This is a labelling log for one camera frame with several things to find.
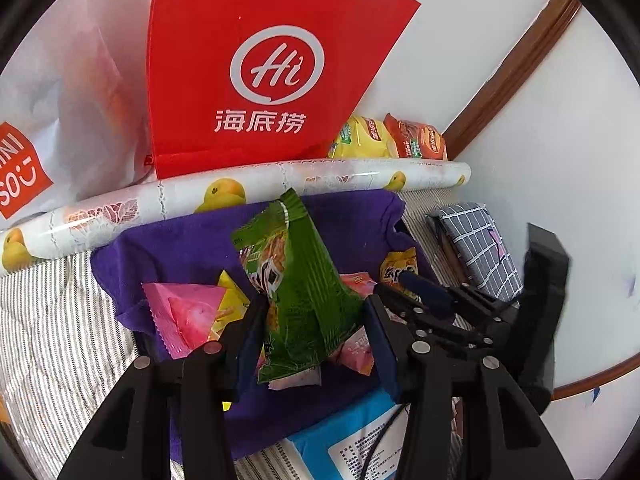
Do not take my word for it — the brown wooden trim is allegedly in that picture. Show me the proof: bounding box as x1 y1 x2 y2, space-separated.
550 344 632 402
442 0 584 162

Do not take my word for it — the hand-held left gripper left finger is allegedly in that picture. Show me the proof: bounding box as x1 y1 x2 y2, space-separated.
57 297 273 480

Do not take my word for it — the duck print paper roll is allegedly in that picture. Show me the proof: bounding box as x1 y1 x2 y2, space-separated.
0 157 472 277

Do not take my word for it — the pink and yellow chip packet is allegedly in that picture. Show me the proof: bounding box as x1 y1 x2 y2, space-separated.
141 270 252 361

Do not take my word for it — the red bag with white logo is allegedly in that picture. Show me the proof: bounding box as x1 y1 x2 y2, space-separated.
145 0 422 181

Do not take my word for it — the white plastic shopping bag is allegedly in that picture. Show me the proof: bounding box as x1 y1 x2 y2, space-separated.
0 0 162 231

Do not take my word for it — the grey striped bedsheet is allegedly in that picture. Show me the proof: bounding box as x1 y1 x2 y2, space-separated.
0 199 468 480

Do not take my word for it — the orange snack bag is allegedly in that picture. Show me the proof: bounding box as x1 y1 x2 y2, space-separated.
384 114 449 161

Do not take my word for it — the blue and white box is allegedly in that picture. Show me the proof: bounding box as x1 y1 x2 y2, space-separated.
287 389 417 480

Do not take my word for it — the black cable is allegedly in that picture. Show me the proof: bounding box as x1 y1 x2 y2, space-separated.
367 402 408 480

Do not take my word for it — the yellow snack bag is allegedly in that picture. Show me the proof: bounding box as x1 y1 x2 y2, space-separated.
327 116 399 160

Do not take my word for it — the grey checkered pouch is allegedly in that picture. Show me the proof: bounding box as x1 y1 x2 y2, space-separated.
426 201 526 302

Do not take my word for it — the purple cloth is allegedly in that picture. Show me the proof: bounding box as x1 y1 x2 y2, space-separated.
90 189 437 466

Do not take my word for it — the green snack packet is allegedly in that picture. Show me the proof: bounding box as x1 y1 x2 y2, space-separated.
231 187 365 385

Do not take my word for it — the small yellow snack packet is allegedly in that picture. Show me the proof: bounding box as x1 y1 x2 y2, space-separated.
379 248 419 289

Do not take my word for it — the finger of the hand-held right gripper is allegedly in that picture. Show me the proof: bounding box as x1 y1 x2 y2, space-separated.
399 272 518 333
375 282 497 357

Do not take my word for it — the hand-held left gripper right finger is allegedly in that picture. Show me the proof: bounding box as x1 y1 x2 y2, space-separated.
363 294 569 480

